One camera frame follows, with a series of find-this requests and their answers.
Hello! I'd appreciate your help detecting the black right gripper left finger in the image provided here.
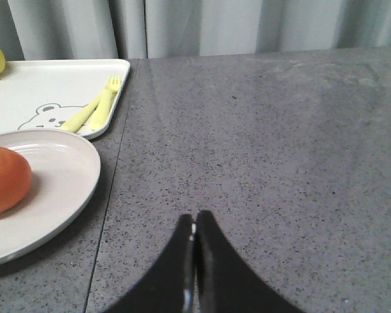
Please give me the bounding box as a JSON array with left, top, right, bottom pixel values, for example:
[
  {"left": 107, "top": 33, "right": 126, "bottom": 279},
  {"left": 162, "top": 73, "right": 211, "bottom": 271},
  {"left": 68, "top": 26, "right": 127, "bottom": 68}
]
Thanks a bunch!
[{"left": 106, "top": 214, "right": 194, "bottom": 313}]

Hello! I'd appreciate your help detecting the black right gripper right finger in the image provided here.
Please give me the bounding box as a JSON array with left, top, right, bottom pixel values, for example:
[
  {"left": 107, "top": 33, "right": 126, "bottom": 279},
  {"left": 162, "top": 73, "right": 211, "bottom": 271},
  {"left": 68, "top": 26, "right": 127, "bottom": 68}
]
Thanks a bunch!
[{"left": 195, "top": 211, "right": 301, "bottom": 312}]

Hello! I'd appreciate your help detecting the beige round plate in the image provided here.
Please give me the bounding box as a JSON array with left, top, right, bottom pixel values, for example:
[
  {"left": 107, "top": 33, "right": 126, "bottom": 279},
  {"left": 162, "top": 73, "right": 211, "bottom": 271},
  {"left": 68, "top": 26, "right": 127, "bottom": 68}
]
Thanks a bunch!
[{"left": 0, "top": 129, "right": 100, "bottom": 265}]

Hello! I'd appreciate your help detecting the orange fruit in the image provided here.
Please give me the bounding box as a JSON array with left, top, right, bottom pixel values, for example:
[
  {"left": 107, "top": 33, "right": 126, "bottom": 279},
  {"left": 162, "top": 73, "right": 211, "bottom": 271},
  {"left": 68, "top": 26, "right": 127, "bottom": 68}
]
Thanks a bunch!
[{"left": 0, "top": 147, "right": 32, "bottom": 213}]

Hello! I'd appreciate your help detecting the white rectangular tray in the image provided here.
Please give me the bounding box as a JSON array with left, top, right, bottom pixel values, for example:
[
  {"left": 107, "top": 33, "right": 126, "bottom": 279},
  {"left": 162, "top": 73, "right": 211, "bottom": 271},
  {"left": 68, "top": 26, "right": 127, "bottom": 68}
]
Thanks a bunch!
[{"left": 0, "top": 59, "right": 130, "bottom": 134}]

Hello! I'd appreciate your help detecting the yellow plastic knife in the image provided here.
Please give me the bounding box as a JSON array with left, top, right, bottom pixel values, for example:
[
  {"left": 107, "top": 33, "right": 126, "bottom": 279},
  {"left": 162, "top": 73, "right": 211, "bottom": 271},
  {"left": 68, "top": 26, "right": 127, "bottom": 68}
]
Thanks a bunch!
[{"left": 61, "top": 96, "right": 100, "bottom": 132}]

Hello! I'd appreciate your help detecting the yellow plastic fork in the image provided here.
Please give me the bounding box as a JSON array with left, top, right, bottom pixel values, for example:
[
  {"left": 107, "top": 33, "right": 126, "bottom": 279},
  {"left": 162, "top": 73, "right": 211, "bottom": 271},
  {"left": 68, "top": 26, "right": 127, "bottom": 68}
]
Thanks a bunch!
[{"left": 89, "top": 75, "right": 122, "bottom": 130}]

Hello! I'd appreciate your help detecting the grey curtain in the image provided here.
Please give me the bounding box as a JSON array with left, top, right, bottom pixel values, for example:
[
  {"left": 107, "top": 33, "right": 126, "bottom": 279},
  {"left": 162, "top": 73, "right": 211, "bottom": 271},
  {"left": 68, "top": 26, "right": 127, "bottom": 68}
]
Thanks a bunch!
[{"left": 0, "top": 1, "right": 391, "bottom": 60}]

